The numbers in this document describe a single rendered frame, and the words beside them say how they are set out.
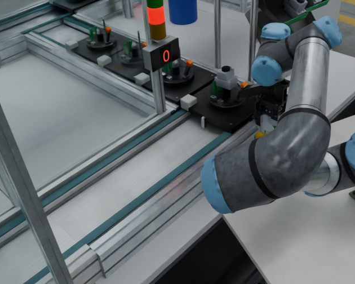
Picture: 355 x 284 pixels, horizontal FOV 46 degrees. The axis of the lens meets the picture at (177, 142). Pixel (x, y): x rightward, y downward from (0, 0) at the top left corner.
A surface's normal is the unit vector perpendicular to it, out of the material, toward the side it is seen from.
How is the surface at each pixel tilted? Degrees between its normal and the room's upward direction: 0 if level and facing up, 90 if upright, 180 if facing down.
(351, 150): 42
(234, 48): 0
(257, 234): 0
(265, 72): 90
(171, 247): 0
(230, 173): 54
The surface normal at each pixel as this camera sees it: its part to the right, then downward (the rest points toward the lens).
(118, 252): 0.71, 0.41
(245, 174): -0.64, 0.07
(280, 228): -0.07, -0.77
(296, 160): 0.09, -0.03
